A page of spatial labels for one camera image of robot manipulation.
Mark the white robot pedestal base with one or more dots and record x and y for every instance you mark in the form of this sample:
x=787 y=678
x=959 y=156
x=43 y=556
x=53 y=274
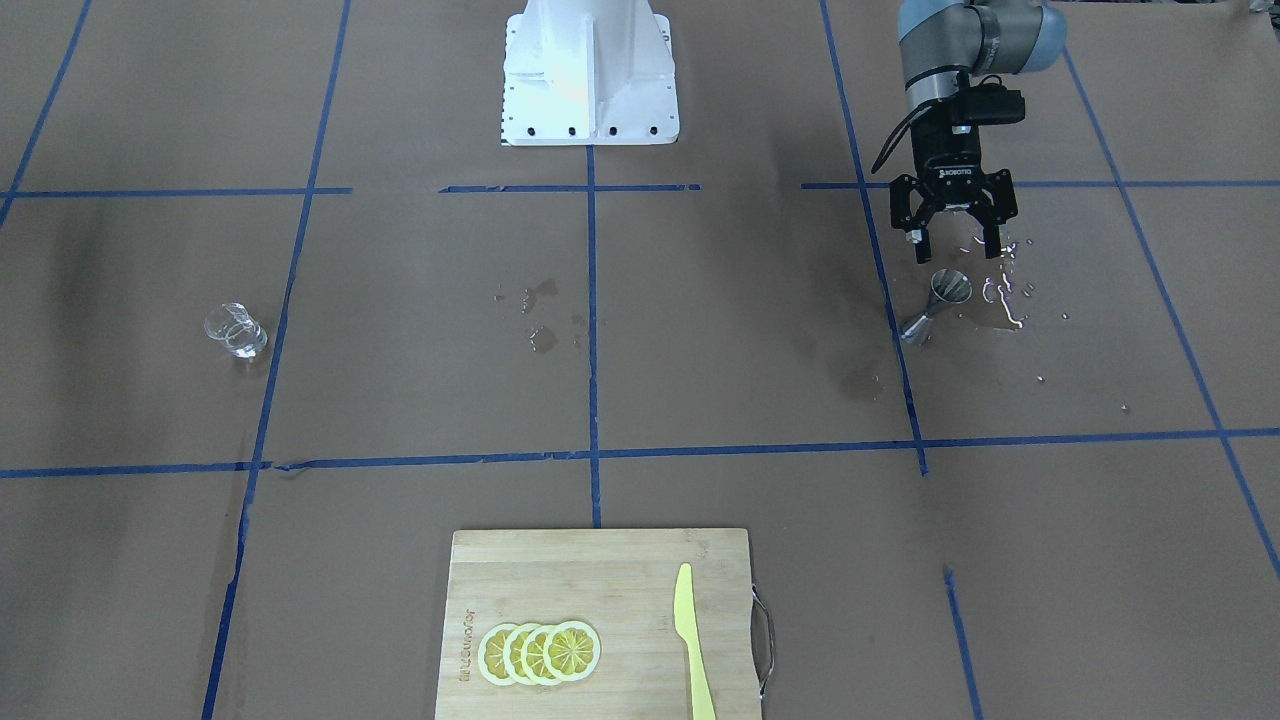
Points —
x=589 y=73

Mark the lemon slice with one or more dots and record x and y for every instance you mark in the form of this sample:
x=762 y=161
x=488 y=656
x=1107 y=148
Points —
x=513 y=653
x=572 y=651
x=533 y=657
x=493 y=655

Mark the clear glass cup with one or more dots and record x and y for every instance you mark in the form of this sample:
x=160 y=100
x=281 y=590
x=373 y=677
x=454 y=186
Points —
x=236 y=331

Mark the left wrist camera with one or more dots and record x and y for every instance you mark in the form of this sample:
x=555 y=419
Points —
x=988 y=105

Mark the yellow plastic knife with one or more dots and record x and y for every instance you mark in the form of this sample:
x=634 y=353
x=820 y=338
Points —
x=686 y=626

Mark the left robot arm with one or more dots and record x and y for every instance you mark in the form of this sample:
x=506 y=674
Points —
x=954 y=57

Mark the steel jigger measuring cup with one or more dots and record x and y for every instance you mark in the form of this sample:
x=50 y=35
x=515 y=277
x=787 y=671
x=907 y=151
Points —
x=948 y=288

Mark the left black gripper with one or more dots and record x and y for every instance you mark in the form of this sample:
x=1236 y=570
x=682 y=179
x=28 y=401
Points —
x=951 y=160

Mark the bamboo cutting board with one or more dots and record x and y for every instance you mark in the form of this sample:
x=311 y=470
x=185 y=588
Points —
x=621 y=582

